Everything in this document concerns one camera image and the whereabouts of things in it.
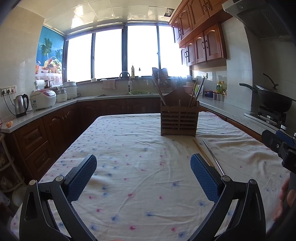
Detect hanging dish towel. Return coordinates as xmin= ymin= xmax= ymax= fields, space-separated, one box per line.
xmin=102 ymin=79 xmax=116 ymax=89

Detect wall power outlet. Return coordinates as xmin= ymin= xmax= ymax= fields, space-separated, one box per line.
xmin=1 ymin=85 xmax=16 ymax=96

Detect stainless steel electric kettle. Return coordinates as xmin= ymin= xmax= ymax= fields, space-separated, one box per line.
xmin=14 ymin=94 xmax=29 ymax=118

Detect white pink rice cooker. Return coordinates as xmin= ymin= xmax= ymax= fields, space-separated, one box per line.
xmin=30 ymin=89 xmax=56 ymax=110

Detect person right hand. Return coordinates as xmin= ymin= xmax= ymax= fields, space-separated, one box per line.
xmin=273 ymin=178 xmax=296 ymax=221

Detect large white rice cooker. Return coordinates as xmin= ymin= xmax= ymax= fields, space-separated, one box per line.
xmin=63 ymin=81 xmax=78 ymax=99

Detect wooden slatted utensil holder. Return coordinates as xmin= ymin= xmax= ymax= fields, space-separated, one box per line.
xmin=160 ymin=87 xmax=199 ymax=137

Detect lower dark wooden cabinets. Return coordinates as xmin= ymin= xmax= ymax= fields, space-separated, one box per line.
xmin=4 ymin=97 xmax=263 ymax=181

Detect green colander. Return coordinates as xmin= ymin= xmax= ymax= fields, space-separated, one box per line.
xmin=129 ymin=90 xmax=150 ymax=95

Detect small white cooker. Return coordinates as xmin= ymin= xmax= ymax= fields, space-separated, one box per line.
xmin=56 ymin=88 xmax=67 ymax=103

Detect black wok with handle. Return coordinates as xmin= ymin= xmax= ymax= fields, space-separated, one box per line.
xmin=239 ymin=73 xmax=295 ymax=113

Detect chrome sink faucet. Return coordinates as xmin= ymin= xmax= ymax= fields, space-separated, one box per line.
xmin=119 ymin=71 xmax=130 ymax=79

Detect gas stove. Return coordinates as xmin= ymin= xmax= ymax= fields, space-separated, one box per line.
xmin=244 ymin=105 xmax=287 ymax=132

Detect yellow oil bottle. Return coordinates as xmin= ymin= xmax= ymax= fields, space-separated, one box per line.
xmin=216 ymin=81 xmax=227 ymax=94

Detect metal chopstick middle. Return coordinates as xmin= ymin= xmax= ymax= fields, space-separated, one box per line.
xmin=203 ymin=139 xmax=225 ymax=176

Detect tropical fruit poster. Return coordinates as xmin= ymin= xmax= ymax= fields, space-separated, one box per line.
xmin=35 ymin=26 xmax=65 ymax=87

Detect upper wooden wall cabinets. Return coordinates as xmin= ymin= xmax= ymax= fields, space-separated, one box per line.
xmin=169 ymin=0 xmax=231 ymax=66

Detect range hood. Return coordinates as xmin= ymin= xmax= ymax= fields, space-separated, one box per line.
xmin=222 ymin=0 xmax=292 ymax=42

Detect metal dish rack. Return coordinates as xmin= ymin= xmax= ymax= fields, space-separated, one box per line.
xmin=152 ymin=67 xmax=171 ymax=86

